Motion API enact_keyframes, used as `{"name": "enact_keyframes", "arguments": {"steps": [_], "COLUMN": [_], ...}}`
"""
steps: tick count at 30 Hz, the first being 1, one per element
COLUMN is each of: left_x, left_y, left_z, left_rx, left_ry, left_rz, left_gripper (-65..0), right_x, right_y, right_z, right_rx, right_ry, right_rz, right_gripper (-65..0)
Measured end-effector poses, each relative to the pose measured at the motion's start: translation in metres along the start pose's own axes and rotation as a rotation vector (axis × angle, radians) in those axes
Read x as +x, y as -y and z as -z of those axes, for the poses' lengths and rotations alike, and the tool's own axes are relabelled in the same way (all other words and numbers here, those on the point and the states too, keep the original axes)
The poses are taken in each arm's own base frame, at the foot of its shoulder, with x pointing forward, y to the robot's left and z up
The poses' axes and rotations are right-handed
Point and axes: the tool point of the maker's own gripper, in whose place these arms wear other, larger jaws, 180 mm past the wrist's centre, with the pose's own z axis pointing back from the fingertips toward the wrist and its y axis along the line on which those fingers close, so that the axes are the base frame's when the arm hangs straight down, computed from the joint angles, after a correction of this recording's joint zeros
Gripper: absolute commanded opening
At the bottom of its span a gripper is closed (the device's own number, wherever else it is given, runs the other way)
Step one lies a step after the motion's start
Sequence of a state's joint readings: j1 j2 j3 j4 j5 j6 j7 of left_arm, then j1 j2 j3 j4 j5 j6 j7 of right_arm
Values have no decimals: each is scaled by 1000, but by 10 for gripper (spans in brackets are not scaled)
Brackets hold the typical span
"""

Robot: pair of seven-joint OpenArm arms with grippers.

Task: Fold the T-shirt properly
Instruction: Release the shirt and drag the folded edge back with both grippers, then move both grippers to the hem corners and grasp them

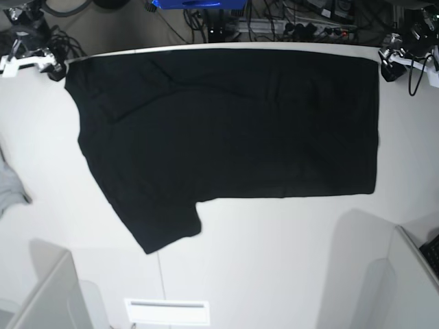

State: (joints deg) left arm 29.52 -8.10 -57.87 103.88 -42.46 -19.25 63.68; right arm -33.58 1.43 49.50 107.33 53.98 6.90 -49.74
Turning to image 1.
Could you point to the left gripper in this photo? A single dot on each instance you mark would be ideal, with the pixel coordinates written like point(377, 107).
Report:
point(415, 44)

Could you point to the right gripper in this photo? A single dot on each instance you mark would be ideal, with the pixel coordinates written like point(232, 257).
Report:
point(43, 41)

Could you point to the black T-shirt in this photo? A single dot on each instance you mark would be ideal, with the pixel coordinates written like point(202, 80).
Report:
point(163, 131)

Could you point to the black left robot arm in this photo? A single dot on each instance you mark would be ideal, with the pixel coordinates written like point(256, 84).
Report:
point(406, 13)

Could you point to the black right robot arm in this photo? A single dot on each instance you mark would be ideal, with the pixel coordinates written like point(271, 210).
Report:
point(29, 13)

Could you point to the blue box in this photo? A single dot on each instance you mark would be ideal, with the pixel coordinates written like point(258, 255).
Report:
point(199, 4)

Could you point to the grey cloth at table edge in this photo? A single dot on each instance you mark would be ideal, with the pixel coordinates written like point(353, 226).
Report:
point(12, 189)

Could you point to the black keyboard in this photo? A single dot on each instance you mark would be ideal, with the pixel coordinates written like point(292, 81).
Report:
point(430, 253)

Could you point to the right white partition panel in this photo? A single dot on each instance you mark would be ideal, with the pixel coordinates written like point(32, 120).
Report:
point(417, 286)

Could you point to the white partition panel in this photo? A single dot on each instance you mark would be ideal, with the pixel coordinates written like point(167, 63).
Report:
point(417, 286)
point(56, 301)

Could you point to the left white partition panel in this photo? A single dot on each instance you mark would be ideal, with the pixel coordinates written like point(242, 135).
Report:
point(56, 301)

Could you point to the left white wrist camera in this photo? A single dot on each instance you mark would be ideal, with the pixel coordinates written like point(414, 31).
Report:
point(430, 68)

